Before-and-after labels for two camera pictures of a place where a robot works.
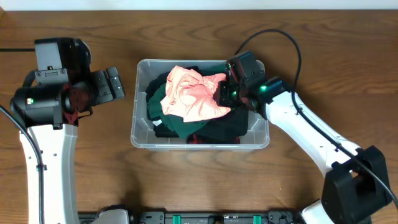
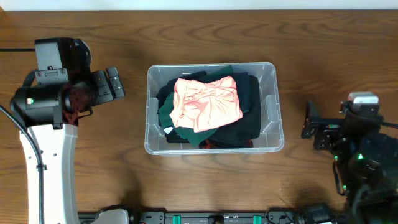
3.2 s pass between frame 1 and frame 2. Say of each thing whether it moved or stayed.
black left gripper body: stayed
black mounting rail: stayed
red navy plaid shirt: moved
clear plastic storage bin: moved
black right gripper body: moved
